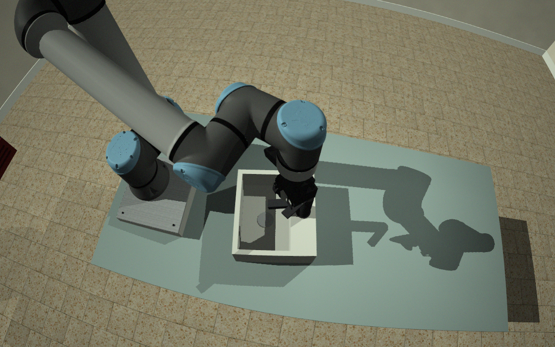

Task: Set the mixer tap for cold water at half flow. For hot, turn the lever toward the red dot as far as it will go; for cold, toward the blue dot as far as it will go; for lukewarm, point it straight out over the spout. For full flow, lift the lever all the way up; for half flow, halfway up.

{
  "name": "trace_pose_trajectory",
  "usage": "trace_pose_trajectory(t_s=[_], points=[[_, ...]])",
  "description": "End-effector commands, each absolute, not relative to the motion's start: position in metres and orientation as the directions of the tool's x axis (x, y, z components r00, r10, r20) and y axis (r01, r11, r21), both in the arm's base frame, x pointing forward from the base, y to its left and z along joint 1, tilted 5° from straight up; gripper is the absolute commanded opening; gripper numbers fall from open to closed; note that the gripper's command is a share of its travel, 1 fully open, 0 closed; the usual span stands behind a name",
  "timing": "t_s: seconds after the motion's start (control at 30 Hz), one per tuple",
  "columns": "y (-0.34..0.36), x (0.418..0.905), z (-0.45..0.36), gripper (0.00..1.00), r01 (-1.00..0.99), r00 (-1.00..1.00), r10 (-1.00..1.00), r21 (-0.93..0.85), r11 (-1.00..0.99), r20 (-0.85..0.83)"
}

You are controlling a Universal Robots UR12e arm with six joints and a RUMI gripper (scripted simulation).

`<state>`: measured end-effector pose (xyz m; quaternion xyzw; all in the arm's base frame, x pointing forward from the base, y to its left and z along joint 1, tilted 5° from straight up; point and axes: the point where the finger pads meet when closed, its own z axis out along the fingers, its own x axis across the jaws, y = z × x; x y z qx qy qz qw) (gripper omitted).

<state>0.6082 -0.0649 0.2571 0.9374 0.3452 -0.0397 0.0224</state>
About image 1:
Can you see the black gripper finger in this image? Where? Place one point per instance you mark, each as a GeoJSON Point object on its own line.
{"type": "Point", "coordinates": [279, 191]}

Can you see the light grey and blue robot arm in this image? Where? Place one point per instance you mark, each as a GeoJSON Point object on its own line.
{"type": "Point", "coordinates": [100, 61]}

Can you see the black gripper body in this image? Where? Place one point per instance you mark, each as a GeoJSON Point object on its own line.
{"type": "Point", "coordinates": [297, 192]}

